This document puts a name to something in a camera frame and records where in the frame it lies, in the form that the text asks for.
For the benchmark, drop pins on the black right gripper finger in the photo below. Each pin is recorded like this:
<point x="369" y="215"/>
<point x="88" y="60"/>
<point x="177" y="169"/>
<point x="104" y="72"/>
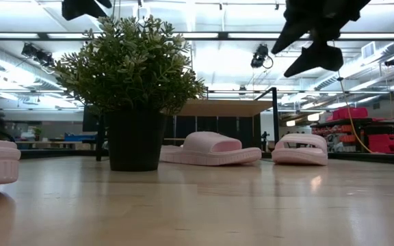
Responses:
<point x="320" y="58"/>
<point x="294" y="36"/>

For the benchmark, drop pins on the red plastic bin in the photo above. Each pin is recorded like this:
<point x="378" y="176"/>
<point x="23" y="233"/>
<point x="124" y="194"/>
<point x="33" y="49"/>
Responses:
<point x="347" y="113"/>
<point x="386" y="143"/>

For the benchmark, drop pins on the black storage rack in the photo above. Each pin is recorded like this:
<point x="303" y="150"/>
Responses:
<point x="340" y="121"/>

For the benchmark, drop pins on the artificial green plant black pot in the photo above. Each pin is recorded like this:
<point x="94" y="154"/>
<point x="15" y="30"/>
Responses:
<point x="132" y="68"/>

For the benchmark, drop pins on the black dome ceiling fixture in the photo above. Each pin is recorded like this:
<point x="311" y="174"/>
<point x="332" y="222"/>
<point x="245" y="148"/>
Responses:
<point x="392" y="61"/>

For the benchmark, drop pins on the black partition panel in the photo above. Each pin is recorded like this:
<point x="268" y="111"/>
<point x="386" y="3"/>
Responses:
<point x="207" y="123"/>

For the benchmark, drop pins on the small background potted plant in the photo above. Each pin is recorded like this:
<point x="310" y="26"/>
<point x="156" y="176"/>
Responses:
<point x="38" y="132"/>

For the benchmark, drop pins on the black overhead camera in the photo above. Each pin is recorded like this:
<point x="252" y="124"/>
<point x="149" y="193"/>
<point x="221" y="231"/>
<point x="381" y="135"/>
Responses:
<point x="259" y="56"/>

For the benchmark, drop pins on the black ceiling-mounted camera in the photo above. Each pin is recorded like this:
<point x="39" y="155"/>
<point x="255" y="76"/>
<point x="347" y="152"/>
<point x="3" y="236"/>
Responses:
<point x="36" y="54"/>

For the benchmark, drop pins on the wooden shelf black metal frame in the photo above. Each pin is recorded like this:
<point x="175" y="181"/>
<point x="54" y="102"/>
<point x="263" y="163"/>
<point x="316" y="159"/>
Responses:
<point x="224" y="108"/>

